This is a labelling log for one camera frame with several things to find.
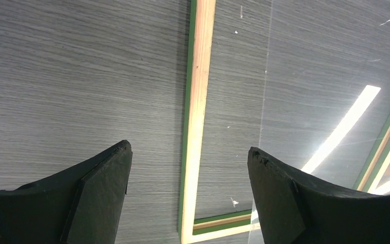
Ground wooden picture frame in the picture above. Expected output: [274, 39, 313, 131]
[179, 1, 390, 243]

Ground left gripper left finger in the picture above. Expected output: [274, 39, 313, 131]
[0, 140, 133, 243]

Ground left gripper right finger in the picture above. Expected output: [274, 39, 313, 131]
[247, 147, 390, 243]

